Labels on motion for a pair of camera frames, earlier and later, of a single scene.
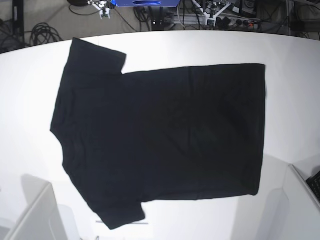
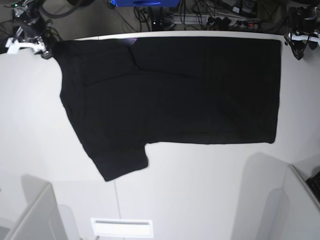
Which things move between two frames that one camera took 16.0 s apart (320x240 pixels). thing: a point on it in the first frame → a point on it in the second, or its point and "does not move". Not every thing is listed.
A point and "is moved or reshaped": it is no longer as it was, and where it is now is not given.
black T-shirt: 178,134 is moved or reshaped
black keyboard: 314,182 does not move
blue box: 148,3 does not move
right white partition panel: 302,201 does not move
